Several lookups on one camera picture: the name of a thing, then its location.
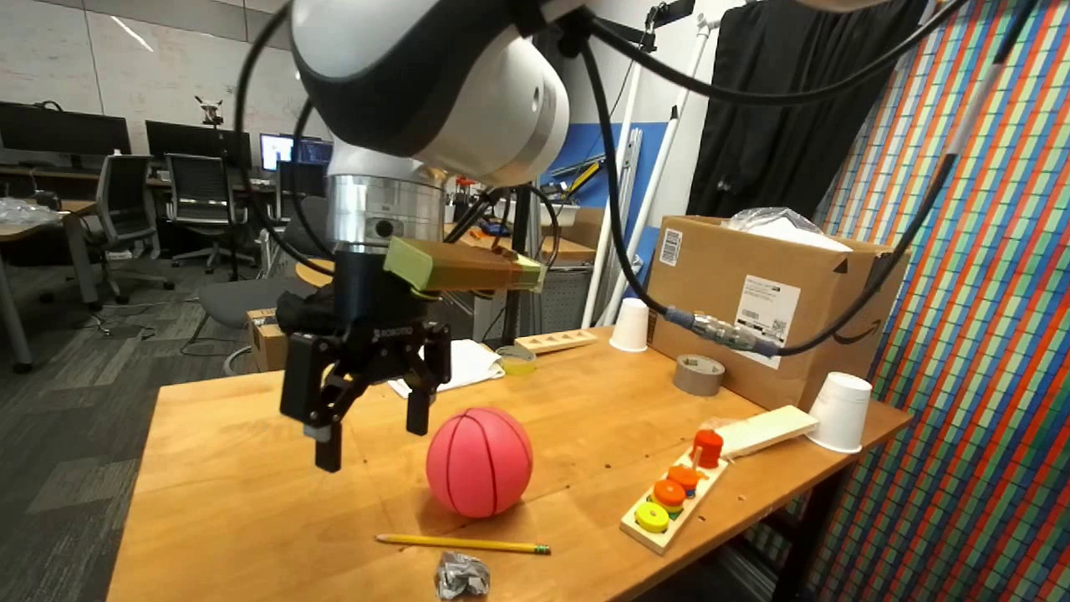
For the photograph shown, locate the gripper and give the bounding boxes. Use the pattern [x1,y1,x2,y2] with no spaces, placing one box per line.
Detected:
[279,249,453,474]

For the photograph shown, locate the pink basketball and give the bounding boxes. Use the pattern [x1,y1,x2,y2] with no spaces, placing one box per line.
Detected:
[425,406,535,520]

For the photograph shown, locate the yellow-green tape roll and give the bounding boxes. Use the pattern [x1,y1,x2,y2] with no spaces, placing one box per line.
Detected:
[494,344,538,376]

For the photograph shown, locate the gray tape roll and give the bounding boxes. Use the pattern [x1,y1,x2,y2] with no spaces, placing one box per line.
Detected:
[672,353,727,398]

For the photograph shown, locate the white paper sheets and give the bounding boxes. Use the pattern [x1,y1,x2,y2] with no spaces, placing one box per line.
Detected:
[388,338,506,400]

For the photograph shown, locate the small cardboard box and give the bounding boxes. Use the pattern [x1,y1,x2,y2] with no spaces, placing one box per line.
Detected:
[246,307,290,374]

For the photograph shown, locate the gray chair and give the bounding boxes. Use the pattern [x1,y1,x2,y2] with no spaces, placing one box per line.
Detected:
[186,196,337,377]

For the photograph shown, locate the wooden shape tray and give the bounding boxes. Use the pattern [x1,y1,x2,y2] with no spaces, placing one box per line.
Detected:
[513,329,599,355]

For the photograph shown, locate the yellow pencil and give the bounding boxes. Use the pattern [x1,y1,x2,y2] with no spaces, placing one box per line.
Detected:
[374,533,553,556]

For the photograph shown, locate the crumpled foil ball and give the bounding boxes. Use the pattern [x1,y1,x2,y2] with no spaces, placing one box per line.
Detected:
[434,551,492,601]

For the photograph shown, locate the round wooden table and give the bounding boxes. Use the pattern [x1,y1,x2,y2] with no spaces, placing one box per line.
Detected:
[295,219,597,289]

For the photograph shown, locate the row of lit monitors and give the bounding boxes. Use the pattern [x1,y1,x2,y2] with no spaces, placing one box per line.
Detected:
[258,132,335,173]

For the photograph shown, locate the black office chair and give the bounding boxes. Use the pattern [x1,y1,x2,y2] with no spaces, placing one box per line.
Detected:
[164,152,253,278]
[88,154,177,307]

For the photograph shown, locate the white paper cup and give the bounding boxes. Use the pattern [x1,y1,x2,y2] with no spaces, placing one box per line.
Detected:
[608,297,652,354]
[806,371,874,455]

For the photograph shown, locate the dark monitor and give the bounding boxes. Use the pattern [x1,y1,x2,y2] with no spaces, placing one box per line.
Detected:
[145,120,252,171]
[0,101,133,171]

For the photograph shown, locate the blue board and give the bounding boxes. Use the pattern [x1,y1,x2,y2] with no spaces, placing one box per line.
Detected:
[542,122,671,212]

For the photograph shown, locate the bundle of white poles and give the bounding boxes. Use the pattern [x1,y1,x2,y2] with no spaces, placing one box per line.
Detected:
[582,13,721,329]

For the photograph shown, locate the wooden desk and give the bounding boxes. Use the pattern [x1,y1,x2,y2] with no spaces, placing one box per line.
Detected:
[0,198,103,375]

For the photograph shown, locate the large cardboard box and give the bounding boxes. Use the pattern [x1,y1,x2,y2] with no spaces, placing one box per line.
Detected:
[646,215,913,411]

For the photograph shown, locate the white rectangular block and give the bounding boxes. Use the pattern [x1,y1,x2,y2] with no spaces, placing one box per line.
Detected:
[713,405,821,460]

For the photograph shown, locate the clear plastic bag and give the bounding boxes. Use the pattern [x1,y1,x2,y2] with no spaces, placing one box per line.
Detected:
[722,206,855,253]

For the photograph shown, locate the black cloth curtain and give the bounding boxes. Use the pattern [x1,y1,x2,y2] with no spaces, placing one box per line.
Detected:
[685,0,930,222]

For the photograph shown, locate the multicoloured patterned backdrop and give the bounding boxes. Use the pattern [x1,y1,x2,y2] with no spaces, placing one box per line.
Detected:
[740,0,1070,602]

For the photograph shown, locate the wooden ring stacker toy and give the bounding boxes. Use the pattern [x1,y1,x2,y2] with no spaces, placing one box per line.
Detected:
[619,427,731,556]

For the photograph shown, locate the camera on mount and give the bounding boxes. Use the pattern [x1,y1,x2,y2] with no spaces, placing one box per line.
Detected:
[642,0,697,53]

